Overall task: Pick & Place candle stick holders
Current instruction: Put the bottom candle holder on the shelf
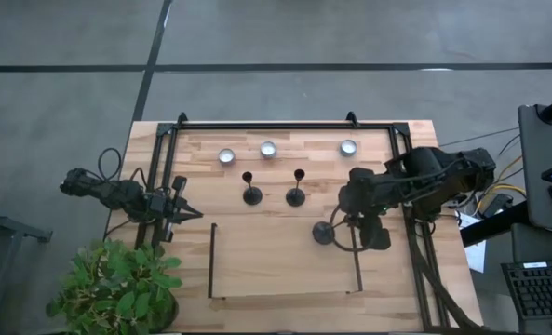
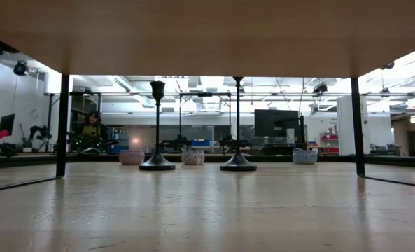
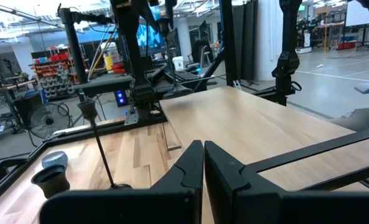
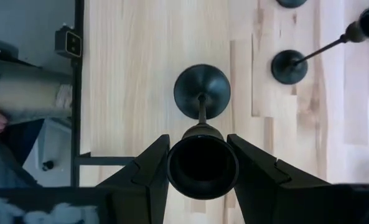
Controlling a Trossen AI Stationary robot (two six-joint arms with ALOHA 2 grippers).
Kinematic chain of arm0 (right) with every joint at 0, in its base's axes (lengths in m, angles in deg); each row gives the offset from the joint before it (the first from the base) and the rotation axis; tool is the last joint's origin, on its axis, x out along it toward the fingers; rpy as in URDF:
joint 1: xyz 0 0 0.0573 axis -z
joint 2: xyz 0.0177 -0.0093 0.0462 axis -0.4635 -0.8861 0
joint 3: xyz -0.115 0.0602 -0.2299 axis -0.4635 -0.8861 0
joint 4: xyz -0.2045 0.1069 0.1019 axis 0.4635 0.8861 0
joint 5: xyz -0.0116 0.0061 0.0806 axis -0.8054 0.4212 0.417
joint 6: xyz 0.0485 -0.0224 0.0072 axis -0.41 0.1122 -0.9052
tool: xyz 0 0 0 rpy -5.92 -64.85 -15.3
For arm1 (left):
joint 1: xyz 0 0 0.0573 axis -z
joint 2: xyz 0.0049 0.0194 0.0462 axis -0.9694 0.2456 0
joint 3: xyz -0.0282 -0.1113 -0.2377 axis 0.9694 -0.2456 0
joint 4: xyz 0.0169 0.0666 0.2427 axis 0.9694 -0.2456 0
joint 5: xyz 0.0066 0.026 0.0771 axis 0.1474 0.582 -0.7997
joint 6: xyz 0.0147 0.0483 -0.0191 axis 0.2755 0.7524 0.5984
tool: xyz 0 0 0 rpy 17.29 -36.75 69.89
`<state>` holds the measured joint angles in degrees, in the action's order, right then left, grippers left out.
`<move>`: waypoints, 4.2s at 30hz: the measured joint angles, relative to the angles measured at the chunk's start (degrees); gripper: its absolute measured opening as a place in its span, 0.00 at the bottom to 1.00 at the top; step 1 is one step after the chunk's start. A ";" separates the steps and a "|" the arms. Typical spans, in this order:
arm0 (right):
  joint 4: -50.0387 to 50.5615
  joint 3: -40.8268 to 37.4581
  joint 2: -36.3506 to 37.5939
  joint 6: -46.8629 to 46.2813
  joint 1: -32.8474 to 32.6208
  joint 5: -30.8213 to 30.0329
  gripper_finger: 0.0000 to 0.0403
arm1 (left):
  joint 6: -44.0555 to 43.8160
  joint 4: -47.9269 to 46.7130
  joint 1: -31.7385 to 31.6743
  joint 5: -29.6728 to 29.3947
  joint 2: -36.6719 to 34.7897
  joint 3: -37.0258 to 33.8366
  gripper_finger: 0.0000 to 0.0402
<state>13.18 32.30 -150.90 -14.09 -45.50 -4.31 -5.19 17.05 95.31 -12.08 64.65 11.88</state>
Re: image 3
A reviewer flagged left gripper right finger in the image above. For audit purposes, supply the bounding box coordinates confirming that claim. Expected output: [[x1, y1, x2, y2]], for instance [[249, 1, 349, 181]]
[[204, 140, 369, 224]]

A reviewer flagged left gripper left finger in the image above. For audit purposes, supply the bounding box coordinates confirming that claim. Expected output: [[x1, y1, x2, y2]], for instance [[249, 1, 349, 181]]
[[39, 139, 205, 224]]

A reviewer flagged wooden riser with black legs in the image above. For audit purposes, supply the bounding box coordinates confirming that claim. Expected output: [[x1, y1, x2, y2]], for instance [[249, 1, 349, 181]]
[[158, 86, 369, 192]]

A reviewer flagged computer tower with blue lights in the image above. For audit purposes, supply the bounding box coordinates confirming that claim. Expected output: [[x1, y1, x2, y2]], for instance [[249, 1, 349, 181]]
[[114, 89, 129, 108]]

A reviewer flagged black keyboard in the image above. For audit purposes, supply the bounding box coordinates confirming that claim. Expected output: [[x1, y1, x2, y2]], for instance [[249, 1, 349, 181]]
[[173, 70, 200, 82]]

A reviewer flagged white bucket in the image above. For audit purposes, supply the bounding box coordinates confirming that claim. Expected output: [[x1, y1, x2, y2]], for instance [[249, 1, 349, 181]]
[[172, 55, 185, 72]]

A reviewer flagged gray stand tray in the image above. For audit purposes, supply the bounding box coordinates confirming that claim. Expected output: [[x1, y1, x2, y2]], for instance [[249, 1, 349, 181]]
[[73, 67, 166, 98]]

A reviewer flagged black vertical beam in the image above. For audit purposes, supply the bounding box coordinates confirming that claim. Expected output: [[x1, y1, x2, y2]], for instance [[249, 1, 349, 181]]
[[218, 0, 238, 88]]

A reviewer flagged dark folding partition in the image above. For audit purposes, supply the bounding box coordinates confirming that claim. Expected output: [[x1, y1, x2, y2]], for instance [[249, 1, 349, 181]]
[[233, 0, 257, 82]]

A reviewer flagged yellow and white container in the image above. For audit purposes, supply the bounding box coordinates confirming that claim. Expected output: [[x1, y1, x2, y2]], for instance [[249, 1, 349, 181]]
[[100, 42, 120, 73]]

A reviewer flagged monitor with blue picture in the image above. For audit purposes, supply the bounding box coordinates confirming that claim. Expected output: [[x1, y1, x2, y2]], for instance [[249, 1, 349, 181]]
[[136, 23, 166, 50]]

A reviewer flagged black floor fan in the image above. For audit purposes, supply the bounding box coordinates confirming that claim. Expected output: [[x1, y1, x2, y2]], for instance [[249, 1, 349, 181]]
[[27, 102, 72, 140]]

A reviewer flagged shelf with red bins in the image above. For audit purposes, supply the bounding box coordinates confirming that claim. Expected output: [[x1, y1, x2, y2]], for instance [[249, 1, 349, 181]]
[[30, 45, 80, 101]]

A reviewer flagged black cube box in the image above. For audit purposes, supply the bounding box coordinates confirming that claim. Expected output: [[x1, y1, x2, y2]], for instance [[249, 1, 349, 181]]
[[13, 92, 44, 126]]

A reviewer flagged dark workbench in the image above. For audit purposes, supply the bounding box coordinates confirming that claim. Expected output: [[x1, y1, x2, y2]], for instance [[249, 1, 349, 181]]
[[0, 77, 39, 144]]

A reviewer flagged white board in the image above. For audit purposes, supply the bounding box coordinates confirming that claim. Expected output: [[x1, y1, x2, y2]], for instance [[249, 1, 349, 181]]
[[345, 0, 369, 28]]

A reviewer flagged black jointed post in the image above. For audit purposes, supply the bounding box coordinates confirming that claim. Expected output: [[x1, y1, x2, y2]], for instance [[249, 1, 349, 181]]
[[254, 0, 302, 106]]

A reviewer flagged black stand post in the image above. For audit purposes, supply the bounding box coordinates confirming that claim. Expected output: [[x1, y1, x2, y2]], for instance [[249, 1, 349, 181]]
[[57, 3, 114, 103]]

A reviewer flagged black aluminium table frame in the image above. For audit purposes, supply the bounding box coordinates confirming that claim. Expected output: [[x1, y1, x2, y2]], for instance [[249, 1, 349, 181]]
[[0, 116, 169, 210]]

